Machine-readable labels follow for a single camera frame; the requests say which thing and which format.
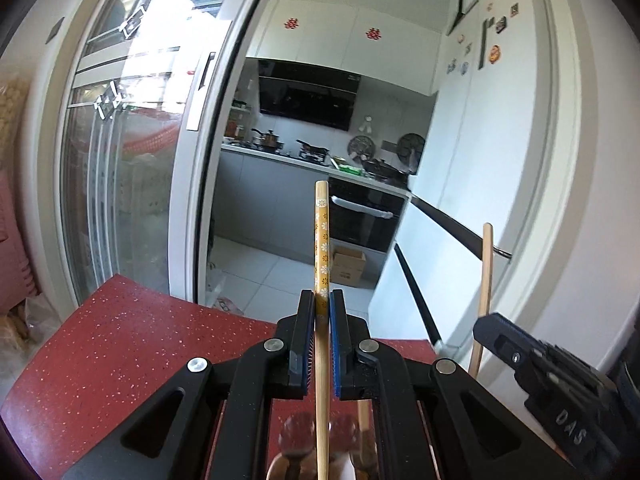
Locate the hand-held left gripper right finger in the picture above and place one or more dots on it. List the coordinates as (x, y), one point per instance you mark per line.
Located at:
(336, 350)

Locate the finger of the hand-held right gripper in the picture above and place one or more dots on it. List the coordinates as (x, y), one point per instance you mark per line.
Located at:
(505, 342)

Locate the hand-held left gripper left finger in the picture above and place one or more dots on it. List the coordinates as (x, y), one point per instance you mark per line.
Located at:
(306, 345)

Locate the plain bamboo chopstick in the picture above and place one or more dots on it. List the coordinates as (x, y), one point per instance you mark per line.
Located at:
(364, 420)
(486, 270)

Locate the yellow flowered bamboo chopstick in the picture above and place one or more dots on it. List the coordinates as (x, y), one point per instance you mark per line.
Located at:
(321, 240)

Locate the beige plastic utensil holder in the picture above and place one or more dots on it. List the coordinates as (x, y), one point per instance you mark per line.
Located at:
(357, 470)

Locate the cardboard box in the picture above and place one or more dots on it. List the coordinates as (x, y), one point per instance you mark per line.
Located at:
(348, 267)

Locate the clear plastic bag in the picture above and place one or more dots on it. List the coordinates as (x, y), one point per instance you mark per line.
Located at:
(220, 285)

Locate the black built-in oven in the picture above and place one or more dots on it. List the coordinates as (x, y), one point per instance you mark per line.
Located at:
(362, 220)

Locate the grey kitchen counter cabinets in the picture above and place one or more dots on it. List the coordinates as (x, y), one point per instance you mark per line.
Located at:
(270, 200)

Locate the green packet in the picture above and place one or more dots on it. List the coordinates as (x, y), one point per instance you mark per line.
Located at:
(346, 165)

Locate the large black wok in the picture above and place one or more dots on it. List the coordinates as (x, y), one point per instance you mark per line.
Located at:
(382, 166)

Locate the black frying pan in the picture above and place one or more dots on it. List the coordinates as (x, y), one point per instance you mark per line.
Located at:
(312, 150)

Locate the round metal strainer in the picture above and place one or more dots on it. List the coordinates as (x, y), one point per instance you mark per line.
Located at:
(411, 147)
(362, 147)

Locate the lidded cooking pot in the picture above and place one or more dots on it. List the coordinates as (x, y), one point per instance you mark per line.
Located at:
(268, 139)

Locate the white refrigerator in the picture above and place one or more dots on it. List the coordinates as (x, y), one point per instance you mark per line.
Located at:
(475, 135)

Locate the spice rack with bottles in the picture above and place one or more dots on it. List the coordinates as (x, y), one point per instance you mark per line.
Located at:
(235, 125)

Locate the black range hood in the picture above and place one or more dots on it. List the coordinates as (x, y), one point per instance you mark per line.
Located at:
(305, 95)

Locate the sliding glass door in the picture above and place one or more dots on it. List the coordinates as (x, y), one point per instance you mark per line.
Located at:
(125, 135)

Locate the stack of pink stools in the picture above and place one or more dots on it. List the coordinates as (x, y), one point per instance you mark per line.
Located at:
(12, 260)

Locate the red paper decoration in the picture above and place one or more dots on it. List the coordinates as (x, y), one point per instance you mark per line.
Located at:
(290, 23)
(372, 33)

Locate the cluster of fridge magnets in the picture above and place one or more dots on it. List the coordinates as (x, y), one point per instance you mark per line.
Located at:
(485, 20)

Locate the white upper cabinets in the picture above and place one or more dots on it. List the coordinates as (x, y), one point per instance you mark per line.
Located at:
(350, 15)

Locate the bag of pale balls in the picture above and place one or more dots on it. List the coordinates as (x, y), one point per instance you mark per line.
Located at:
(12, 105)

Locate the white wall hooks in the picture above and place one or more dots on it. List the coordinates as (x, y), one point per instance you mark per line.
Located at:
(367, 125)

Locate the grey wall switch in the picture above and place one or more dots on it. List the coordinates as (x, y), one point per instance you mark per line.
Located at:
(56, 30)

